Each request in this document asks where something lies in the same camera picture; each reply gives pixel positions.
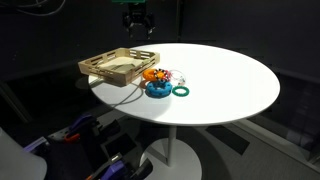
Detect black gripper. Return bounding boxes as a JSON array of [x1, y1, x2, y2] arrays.
[[122, 11, 156, 36]]

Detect wooden slatted crate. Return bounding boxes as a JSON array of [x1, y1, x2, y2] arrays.
[[77, 47, 161, 87]]

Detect black equipment stand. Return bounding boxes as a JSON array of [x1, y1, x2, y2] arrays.
[[46, 116, 154, 180]]

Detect orange clip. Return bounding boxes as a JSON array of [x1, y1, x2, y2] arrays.
[[63, 132, 81, 143]]

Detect purple clamp with silver tip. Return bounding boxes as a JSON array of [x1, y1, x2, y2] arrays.
[[99, 153, 134, 180]]

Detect purple bar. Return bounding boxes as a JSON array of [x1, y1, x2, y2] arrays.
[[23, 136, 49, 154]]

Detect white rounded object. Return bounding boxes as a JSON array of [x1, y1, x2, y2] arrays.
[[0, 126, 48, 180]]

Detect orange ring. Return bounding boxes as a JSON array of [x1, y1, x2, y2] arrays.
[[141, 68, 166, 83]]

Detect black white red beaded ring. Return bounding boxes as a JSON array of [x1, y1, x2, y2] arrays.
[[153, 68, 173, 83]]

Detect blue ring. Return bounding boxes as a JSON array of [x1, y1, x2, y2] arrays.
[[145, 80, 174, 98]]

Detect clear plastic ring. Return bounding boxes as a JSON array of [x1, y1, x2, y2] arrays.
[[168, 68, 188, 88]]

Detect dark green ring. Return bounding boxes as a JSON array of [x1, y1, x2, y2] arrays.
[[171, 85, 190, 98]]

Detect grey cable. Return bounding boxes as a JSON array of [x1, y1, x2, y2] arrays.
[[0, 0, 67, 17]]

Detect purple clamp handle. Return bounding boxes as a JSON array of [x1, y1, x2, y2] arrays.
[[68, 113, 96, 133]]

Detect white table pedestal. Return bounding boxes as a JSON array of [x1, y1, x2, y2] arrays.
[[139, 124, 203, 180]]

